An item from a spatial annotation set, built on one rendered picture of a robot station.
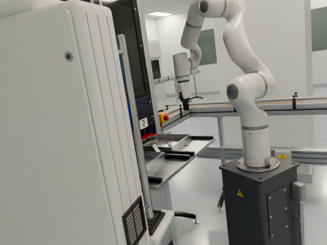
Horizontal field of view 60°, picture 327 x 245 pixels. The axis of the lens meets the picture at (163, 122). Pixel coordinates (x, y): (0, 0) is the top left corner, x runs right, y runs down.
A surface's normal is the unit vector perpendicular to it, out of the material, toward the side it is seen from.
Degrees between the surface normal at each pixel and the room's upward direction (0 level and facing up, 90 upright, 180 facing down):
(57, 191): 90
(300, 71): 90
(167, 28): 90
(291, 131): 90
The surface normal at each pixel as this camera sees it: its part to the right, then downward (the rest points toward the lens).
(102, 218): -0.34, 0.25
